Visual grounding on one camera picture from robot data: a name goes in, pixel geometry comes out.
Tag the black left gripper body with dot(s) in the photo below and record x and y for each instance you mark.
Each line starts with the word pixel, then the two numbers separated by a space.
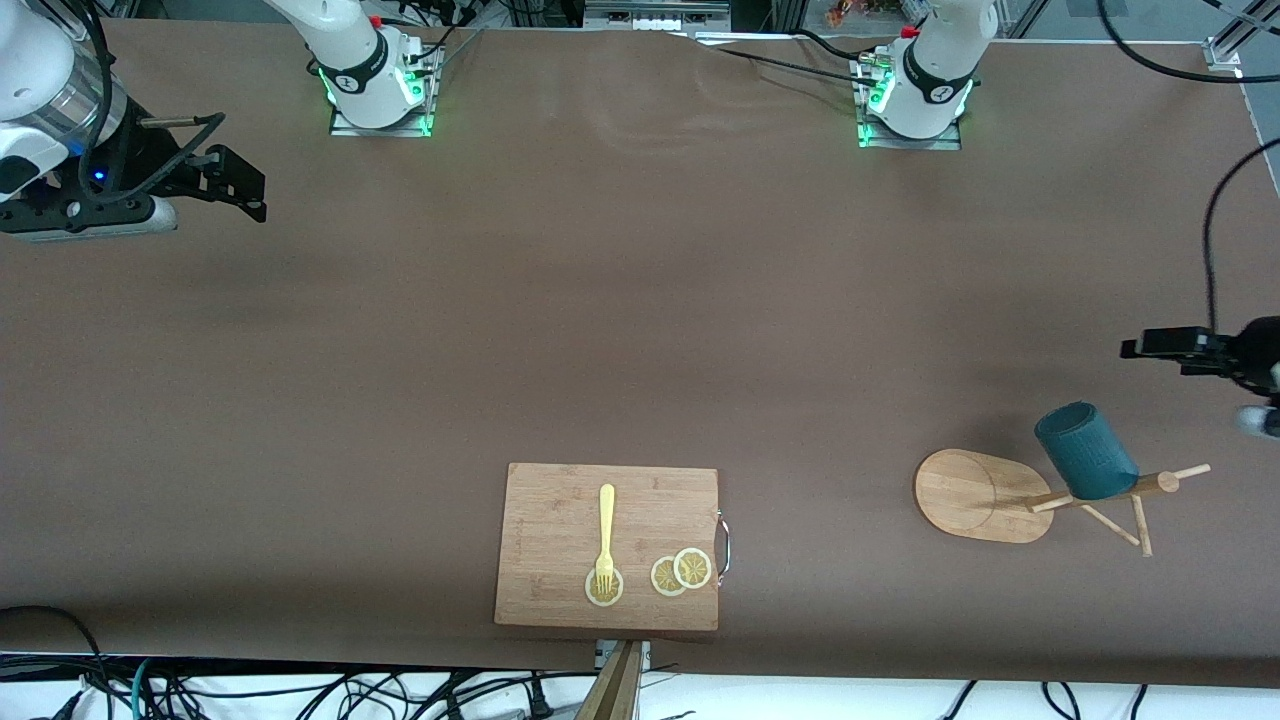
pixel 1256 352

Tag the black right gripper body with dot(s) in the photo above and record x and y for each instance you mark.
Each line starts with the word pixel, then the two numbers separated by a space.
pixel 140 160

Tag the teal cup with yellow inside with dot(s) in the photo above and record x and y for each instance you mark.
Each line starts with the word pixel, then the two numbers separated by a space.
pixel 1085 455

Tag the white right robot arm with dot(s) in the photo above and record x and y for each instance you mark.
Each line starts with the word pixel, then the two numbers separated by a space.
pixel 30 60

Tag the wooden cup rack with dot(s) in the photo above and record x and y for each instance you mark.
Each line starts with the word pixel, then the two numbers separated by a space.
pixel 970 495

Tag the brown table cover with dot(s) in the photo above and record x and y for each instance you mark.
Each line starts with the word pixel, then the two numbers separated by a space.
pixel 640 300

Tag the grey power strip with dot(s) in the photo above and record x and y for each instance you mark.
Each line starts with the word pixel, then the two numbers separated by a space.
pixel 650 15

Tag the wooden cutting board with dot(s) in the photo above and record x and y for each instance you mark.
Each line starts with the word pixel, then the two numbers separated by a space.
pixel 560 520

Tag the small orange red object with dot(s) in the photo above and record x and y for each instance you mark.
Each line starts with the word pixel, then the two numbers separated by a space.
pixel 848 12

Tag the yellow plastic fork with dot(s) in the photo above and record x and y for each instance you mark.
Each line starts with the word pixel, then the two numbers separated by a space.
pixel 606 520

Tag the lemon slice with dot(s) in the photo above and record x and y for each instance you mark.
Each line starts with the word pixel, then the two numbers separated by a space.
pixel 692 568
pixel 660 578
pixel 619 590

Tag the black power plug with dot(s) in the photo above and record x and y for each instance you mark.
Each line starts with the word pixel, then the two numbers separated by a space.
pixel 540 705

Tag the wooden pole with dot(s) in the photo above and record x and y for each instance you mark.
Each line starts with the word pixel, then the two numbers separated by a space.
pixel 612 695

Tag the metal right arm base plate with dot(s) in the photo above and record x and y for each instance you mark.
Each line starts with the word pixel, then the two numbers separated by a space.
pixel 425 100

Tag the aluminium frame profile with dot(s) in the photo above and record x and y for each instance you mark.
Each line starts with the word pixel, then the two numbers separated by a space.
pixel 1222 50

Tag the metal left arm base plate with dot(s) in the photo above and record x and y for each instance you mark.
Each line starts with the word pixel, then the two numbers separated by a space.
pixel 950 140

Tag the metal clamp bracket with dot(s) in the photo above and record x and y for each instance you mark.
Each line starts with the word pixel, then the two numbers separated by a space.
pixel 646 655

